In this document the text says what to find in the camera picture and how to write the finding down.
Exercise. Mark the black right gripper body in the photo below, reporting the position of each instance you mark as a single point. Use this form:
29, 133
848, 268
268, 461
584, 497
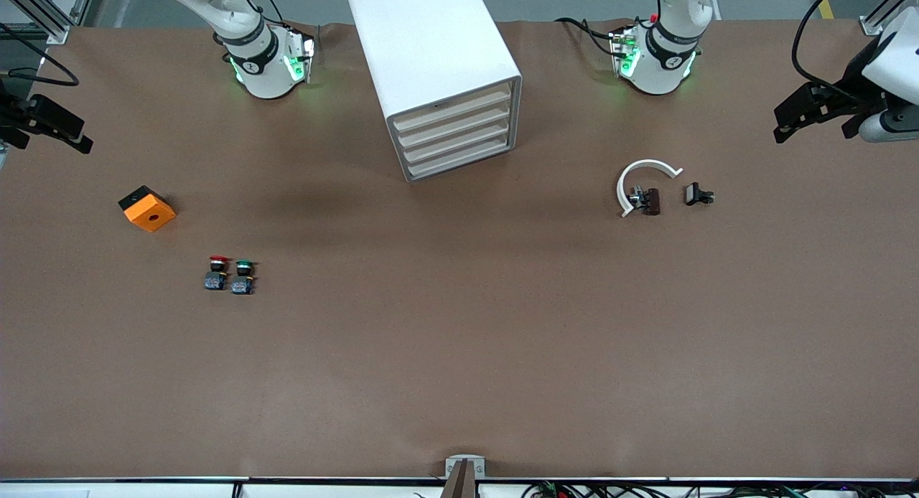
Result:
10, 115

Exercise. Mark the red push button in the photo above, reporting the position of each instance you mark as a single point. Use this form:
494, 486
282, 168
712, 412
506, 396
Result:
215, 281

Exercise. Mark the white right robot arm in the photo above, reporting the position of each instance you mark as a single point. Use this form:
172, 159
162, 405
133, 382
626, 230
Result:
266, 74

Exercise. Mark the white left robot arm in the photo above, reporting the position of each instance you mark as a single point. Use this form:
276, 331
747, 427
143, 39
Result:
660, 67

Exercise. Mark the green push button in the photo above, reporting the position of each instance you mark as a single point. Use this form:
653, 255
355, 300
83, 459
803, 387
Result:
243, 286

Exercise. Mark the small black clip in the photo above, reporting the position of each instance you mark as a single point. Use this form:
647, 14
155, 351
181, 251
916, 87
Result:
693, 194

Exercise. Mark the white curved plastic piece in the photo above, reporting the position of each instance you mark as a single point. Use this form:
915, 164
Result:
646, 163

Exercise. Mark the dark brown small component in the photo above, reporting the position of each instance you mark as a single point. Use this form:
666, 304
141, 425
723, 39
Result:
652, 201

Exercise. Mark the brown table mat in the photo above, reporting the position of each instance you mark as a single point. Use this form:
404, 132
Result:
459, 354

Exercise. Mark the aluminium frame profile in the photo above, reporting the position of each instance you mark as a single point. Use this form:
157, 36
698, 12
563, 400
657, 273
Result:
57, 33
872, 26

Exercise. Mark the orange button enclosure box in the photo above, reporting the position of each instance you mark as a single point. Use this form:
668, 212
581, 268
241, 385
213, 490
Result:
149, 214

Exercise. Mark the grey metal bracket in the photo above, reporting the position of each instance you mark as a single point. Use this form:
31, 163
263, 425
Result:
451, 461

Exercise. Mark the brown camera post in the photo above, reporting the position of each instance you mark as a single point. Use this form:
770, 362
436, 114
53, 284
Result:
459, 484

